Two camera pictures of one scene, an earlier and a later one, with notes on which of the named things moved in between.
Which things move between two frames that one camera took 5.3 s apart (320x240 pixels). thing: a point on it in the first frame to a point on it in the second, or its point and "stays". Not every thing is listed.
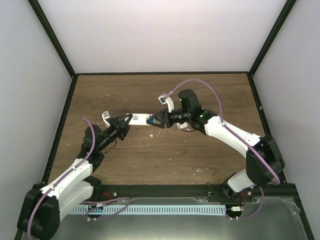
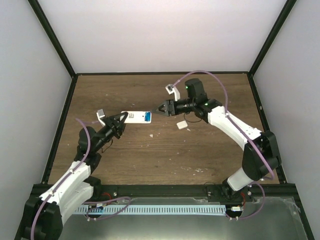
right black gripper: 162,115 to 168,104
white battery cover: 163,100 to 170,89
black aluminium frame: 174,190 stays
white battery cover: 182,126 stays
